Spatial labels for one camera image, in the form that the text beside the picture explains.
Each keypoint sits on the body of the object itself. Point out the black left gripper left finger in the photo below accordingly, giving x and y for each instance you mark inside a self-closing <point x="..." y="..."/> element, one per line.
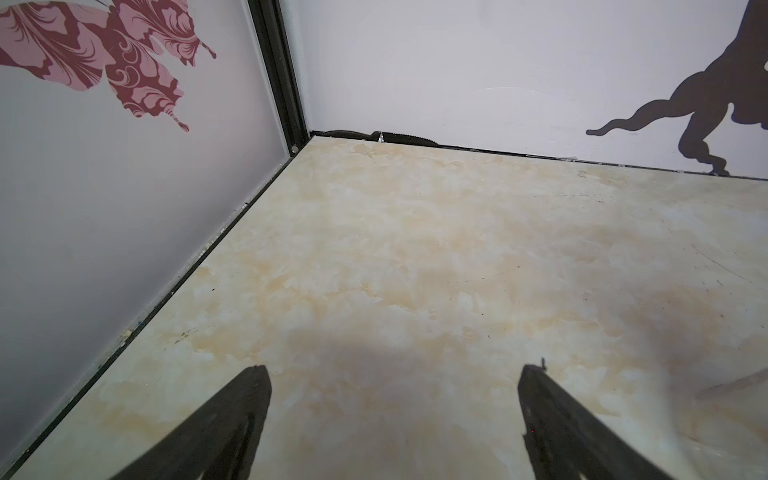
<point x="218" y="441"/>

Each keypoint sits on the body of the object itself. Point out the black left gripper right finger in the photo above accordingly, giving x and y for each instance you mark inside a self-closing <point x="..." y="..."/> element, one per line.
<point x="565" y="441"/>

